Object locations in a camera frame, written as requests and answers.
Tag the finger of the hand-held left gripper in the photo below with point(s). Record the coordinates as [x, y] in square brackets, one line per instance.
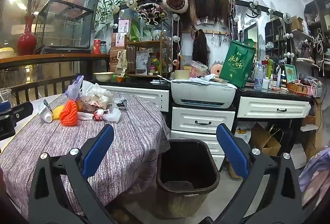
[4, 106]
[23, 110]

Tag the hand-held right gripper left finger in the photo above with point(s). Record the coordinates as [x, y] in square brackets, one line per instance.
[99, 151]

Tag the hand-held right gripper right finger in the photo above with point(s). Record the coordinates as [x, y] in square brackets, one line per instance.
[232, 149]

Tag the orange foam fruit net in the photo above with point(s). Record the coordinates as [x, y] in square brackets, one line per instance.
[68, 115]

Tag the brown plastic trash bin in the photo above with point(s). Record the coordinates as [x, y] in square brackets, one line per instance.
[188, 162]

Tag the purple plastic bag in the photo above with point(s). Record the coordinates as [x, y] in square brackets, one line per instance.
[73, 87]

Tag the white bag with orange print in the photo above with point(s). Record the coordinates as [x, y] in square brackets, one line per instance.
[243, 133]

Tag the white squeeze tube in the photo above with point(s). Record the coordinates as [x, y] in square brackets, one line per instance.
[46, 114]

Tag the dark wooden railing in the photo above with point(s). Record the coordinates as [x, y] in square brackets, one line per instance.
[38, 84]

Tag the open cardboard box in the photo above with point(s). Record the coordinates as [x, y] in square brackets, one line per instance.
[263, 139]

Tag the yellow foam fruit net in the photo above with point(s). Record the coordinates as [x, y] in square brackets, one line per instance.
[57, 113]

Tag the red and white wrapper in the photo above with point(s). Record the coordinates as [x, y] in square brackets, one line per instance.
[98, 115]

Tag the purple striped tablecloth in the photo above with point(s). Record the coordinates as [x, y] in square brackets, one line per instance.
[134, 136]

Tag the flat white plastic bag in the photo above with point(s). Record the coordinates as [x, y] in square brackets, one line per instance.
[112, 114]

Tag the brown food wrapper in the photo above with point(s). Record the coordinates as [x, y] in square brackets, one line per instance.
[83, 105]

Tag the black crumpled wrapper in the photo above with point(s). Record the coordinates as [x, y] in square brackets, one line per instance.
[120, 105]

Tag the wide white drawer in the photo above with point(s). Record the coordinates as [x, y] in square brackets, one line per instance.
[270, 106]

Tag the crumpled white plastic bag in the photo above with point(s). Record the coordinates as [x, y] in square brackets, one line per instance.
[98, 92]

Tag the wooden ledge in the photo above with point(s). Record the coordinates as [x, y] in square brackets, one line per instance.
[51, 57]

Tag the white printer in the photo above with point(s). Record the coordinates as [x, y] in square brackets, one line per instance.
[201, 92]

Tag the red vase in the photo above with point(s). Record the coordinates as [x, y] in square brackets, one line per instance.
[27, 41]

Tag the clear water bottle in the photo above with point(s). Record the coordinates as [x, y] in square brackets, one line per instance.
[258, 79]

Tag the stack of white papers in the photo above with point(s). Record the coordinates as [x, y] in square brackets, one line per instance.
[206, 79]

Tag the cream bowl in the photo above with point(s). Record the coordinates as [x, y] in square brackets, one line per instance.
[104, 76]

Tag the green paper bag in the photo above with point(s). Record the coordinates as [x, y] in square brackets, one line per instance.
[236, 64]

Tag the clear bag of colourful items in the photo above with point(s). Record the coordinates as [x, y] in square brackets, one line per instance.
[198, 68]

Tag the person's floral clothing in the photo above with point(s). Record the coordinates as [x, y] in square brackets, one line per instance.
[315, 177]

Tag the brown woven box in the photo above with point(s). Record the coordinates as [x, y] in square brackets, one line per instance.
[297, 88]

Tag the beige tape roll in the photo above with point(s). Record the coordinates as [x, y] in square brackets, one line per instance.
[181, 74]

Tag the printed kraft paper bag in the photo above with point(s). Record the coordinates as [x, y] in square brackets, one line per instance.
[121, 63]

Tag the green framed picture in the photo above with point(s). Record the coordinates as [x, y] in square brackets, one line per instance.
[291, 73]

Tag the glass display case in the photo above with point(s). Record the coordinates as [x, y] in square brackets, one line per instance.
[64, 23]

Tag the red tin can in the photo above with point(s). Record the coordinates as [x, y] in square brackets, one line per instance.
[97, 46]

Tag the hanging black wig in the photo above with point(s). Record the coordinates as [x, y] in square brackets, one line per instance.
[200, 46]

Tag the wooden shelf rack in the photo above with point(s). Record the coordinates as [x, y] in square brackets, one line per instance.
[148, 45]

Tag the green leafy plant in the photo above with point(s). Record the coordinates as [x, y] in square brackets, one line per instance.
[108, 5]

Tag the hanging brown hair extensions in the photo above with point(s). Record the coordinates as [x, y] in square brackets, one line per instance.
[206, 0]

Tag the dark shelf unit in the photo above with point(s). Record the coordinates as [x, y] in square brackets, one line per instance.
[322, 20]

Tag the red knitted hat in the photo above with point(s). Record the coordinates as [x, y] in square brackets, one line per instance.
[175, 1]

